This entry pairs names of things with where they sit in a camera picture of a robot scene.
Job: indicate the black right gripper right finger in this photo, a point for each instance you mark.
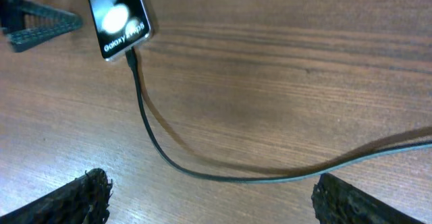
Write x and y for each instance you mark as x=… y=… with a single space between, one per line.
x=336 y=201

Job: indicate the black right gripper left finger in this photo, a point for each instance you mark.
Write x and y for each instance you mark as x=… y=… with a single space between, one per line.
x=83 y=200

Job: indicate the black smartphone with bubble wallpaper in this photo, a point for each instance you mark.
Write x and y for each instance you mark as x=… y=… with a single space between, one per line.
x=120 y=25

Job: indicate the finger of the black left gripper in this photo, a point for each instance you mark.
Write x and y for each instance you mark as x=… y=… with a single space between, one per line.
x=27 y=24

